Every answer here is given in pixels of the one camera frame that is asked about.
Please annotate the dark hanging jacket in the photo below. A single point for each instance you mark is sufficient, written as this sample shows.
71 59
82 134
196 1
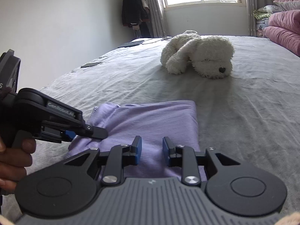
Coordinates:
131 7

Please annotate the dark tablet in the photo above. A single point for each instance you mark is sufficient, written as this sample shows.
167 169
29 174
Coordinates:
131 43

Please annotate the pink folded quilt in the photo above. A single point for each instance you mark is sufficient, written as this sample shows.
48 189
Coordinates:
284 28

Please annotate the green floral cloth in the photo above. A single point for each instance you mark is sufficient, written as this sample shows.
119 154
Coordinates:
261 15

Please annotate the pink grey pillow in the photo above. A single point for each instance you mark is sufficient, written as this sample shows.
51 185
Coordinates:
288 3

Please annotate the dark knitted sleeve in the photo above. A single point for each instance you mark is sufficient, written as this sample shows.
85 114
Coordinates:
5 92

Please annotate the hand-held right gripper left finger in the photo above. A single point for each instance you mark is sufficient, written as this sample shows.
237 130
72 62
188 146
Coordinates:
138 150

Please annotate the pile of patterned clothes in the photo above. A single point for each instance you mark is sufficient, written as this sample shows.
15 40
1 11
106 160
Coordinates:
262 24

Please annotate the black phone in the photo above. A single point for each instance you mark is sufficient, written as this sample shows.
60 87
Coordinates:
91 64

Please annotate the grey bed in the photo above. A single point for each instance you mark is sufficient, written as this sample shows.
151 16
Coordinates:
222 112

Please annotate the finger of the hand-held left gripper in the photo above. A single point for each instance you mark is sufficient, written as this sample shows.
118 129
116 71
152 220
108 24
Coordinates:
96 131
70 134

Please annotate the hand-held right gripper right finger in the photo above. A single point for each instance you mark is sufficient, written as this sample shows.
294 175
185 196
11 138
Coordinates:
166 151

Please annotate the purple pants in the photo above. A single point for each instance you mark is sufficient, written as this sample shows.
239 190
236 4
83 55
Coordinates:
145 126

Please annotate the white printed pillow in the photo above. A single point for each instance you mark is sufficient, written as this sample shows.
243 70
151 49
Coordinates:
269 9

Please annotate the white plush dog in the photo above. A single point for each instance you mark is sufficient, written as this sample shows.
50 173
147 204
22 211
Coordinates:
201 56

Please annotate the grey star curtain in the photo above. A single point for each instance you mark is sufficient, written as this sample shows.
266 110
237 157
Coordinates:
154 9
254 4

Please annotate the person's left hand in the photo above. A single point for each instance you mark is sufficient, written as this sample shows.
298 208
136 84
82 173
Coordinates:
14 161

